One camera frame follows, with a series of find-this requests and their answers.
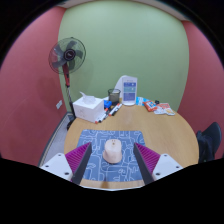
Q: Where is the pale pink computer mouse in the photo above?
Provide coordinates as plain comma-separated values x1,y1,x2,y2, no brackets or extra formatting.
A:
102,138,123,165

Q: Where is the blue patterned mouse pad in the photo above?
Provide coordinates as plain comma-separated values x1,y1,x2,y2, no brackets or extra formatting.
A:
75,129,148,183

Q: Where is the red-capped whiteboard marker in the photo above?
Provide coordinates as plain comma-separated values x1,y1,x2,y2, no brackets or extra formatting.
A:
108,102,124,117

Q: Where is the black office chair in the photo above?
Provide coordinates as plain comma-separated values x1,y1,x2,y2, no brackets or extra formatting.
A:
196,121,223,164

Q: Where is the white tissue box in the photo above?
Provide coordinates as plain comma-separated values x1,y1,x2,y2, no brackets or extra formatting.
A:
72,91,105,124

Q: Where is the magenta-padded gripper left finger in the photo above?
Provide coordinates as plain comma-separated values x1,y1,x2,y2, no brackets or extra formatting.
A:
39,142,93,186

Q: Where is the blue snack packet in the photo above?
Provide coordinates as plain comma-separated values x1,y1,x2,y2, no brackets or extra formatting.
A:
135,96,151,107

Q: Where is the dark pen cup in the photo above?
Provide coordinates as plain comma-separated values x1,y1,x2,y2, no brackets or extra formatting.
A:
107,88,122,104

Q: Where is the blue whiteboard eraser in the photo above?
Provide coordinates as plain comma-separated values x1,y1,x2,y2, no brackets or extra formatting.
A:
103,99,113,110

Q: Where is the blue-printed acrylic sign stand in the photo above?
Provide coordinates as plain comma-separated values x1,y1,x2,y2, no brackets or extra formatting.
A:
121,75,139,107

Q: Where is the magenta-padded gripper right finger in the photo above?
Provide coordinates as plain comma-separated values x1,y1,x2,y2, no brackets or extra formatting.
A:
132,142,184,186

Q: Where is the black standing fan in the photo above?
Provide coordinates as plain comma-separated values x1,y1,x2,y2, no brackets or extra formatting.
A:
48,36,87,131

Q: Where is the black-capped whiteboard marker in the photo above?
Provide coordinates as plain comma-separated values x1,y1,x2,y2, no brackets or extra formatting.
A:
94,110,108,125

